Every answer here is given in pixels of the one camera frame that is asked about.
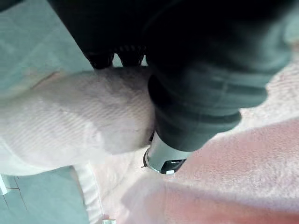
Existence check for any pink terry towel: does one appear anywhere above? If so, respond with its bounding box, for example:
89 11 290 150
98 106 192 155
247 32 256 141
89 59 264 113
0 50 299 224

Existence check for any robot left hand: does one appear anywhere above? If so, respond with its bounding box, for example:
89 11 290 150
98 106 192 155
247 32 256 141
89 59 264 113
46 0 295 175

